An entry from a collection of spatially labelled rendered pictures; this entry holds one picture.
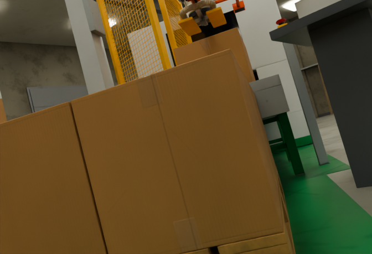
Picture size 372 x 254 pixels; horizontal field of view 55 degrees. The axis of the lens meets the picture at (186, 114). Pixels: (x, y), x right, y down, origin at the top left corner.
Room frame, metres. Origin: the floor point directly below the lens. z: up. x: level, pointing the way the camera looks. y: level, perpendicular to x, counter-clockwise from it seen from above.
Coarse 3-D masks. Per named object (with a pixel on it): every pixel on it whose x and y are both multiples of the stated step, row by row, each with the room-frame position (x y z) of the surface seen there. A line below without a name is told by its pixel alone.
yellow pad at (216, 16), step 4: (216, 8) 2.20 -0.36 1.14; (220, 8) 2.20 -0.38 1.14; (208, 12) 2.21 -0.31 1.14; (212, 12) 2.21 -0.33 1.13; (216, 12) 2.23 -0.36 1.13; (220, 12) 2.25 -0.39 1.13; (208, 16) 2.26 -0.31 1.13; (212, 16) 2.28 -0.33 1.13; (216, 16) 2.31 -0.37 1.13; (220, 16) 2.33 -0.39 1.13; (212, 20) 2.37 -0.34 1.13; (216, 20) 2.40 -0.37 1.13; (220, 20) 2.42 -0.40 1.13; (224, 20) 2.44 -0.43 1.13; (212, 24) 2.46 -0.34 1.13; (216, 24) 2.48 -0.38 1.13; (220, 24) 2.51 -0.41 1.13
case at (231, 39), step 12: (216, 36) 2.07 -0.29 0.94; (228, 36) 2.05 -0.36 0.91; (240, 36) 2.17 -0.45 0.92; (180, 48) 2.12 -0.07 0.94; (192, 48) 2.10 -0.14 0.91; (204, 48) 2.09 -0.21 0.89; (216, 48) 2.07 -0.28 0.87; (228, 48) 2.06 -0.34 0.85; (240, 48) 2.04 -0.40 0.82; (180, 60) 2.12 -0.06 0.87; (192, 60) 2.11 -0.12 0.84; (240, 60) 2.04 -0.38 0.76; (252, 72) 2.47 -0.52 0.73
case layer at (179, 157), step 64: (192, 64) 0.78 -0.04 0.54; (0, 128) 0.89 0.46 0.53; (64, 128) 0.85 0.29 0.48; (128, 128) 0.82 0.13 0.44; (192, 128) 0.79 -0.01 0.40; (256, 128) 0.90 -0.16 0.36; (0, 192) 0.89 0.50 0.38; (64, 192) 0.86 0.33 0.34; (128, 192) 0.82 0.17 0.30; (192, 192) 0.79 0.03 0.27; (256, 192) 0.77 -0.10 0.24
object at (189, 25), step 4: (180, 20) 2.25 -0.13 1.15; (184, 20) 2.24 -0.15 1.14; (188, 20) 2.24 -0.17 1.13; (192, 20) 2.26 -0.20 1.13; (180, 24) 2.28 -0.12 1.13; (184, 24) 2.30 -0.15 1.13; (188, 24) 2.32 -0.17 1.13; (192, 24) 2.34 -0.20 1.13; (196, 24) 2.37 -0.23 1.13; (184, 28) 2.38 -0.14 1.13; (188, 28) 2.40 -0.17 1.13; (192, 28) 2.42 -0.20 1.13; (196, 28) 2.44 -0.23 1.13; (188, 32) 2.48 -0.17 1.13; (192, 32) 2.51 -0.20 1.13; (196, 32) 2.53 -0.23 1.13; (200, 32) 2.56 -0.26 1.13
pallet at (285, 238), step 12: (276, 168) 1.83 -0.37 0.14; (288, 228) 1.20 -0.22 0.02; (252, 240) 0.77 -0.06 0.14; (264, 240) 0.77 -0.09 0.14; (276, 240) 0.76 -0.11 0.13; (288, 240) 0.83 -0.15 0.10; (192, 252) 0.80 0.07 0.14; (204, 252) 0.79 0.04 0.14; (216, 252) 0.82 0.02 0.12; (228, 252) 0.78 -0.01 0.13; (240, 252) 0.78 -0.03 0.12; (252, 252) 0.77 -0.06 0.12; (264, 252) 0.77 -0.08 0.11; (276, 252) 0.76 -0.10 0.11; (288, 252) 0.76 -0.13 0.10
